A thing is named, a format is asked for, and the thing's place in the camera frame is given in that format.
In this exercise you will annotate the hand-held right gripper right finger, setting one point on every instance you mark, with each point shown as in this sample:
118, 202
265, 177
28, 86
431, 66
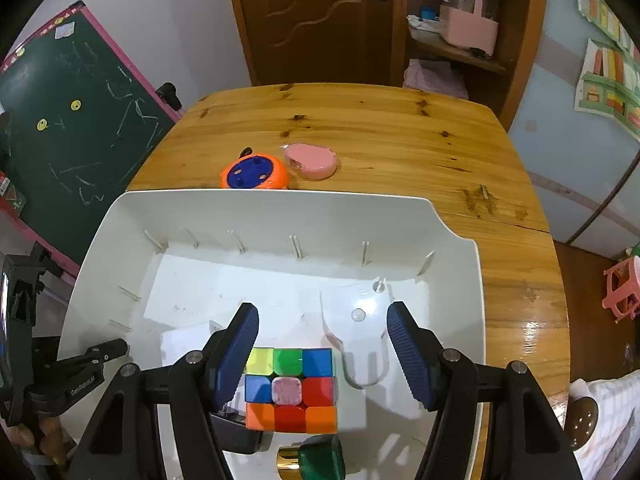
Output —
412, 355

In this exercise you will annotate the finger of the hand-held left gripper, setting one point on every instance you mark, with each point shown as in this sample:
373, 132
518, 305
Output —
105, 351

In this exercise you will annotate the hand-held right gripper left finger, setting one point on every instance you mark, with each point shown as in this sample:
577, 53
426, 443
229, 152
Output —
235, 355

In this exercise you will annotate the colourful puzzle cube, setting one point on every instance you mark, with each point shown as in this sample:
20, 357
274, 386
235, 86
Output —
290, 390

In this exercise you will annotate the black charger plug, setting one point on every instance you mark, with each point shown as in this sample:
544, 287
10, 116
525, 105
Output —
235, 435

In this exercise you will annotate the green bottle with gold cap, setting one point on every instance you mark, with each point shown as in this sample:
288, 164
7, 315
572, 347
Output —
320, 457

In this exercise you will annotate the white plastic bin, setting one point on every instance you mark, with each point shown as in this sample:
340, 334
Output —
250, 220

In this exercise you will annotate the orange and blue round toy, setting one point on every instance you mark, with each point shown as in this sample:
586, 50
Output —
255, 172

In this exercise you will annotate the pink round item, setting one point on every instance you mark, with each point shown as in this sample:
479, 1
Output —
310, 160

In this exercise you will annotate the person's left hand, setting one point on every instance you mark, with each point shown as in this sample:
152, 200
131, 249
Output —
45, 435

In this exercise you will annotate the clear plastic holder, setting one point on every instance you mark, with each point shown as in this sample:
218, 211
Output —
360, 330

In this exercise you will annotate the dark brown round object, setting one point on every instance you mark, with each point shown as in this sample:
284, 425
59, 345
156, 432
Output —
582, 420

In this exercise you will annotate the white checked cloth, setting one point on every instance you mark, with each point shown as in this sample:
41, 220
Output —
610, 420

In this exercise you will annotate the pink plastic stool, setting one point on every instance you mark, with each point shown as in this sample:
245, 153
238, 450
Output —
625, 285

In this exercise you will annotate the black easel knob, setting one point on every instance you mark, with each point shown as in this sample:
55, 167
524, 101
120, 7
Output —
170, 94

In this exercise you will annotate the pink folded cloth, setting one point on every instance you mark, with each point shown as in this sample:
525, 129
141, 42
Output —
430, 77

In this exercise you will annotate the pink basket with clear lid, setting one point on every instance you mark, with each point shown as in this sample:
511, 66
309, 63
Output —
470, 25

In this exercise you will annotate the brown wooden shelf cabinet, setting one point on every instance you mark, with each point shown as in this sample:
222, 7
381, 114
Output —
520, 35

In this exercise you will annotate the blue bottle cap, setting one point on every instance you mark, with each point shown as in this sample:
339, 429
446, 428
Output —
426, 12

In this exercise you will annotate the brown wooden door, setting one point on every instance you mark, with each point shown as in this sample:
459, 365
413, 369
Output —
310, 20

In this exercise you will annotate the green chalkboard with pink frame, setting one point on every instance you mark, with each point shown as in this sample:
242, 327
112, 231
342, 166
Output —
75, 125

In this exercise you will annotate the wall poster with food pictures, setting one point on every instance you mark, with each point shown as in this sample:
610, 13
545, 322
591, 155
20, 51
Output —
607, 85

